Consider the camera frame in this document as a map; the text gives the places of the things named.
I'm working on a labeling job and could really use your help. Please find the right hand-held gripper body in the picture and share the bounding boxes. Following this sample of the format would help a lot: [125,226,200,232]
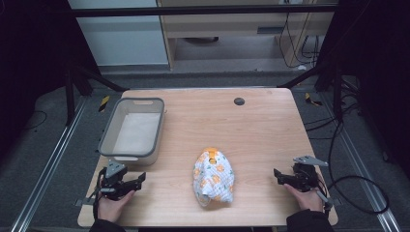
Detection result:
[284,155,330,193]

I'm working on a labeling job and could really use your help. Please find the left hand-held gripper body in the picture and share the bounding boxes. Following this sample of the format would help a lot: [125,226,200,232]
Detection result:
[99,159,136,201]

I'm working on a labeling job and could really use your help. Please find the person's right hand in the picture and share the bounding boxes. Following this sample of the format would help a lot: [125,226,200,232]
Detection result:
[283,183,324,214]

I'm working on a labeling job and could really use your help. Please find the person's left hand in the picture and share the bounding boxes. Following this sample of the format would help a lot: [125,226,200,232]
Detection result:
[97,189,136,224]

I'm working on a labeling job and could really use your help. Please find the white basin with grey rim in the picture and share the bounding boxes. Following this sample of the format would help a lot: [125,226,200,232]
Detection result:
[98,97,166,167]

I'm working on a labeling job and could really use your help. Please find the white orange printed cloth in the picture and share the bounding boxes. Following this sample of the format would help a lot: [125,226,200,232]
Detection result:
[191,147,236,208]

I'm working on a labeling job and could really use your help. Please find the yellow black striped tape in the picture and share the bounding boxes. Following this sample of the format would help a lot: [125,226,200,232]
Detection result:
[304,92,324,107]
[98,95,111,113]

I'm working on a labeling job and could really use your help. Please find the black metal stand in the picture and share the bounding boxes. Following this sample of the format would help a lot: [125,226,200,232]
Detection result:
[63,59,130,128]
[277,57,346,122]

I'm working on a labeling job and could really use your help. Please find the white cabinet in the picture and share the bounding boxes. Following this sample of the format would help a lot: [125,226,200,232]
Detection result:
[67,0,170,68]

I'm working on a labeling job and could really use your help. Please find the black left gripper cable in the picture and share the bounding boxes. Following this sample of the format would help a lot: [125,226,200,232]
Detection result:
[92,167,107,221]

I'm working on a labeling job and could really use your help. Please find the grey metal table bracket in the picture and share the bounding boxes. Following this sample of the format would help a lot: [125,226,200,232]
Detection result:
[316,190,342,211]
[73,197,97,208]

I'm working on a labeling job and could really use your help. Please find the long black looped cable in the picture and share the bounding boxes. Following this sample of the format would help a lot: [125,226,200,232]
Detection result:
[326,120,390,216]

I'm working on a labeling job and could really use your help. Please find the silver floor rail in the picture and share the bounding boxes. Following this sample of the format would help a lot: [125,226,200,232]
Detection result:
[320,91,402,232]
[9,96,87,232]

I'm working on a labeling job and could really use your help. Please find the thin black floor cable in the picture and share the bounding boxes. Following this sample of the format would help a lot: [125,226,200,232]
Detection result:
[22,109,48,131]

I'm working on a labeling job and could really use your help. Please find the black hanging desk cables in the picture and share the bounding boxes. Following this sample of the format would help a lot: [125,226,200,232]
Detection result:
[278,12,321,70]

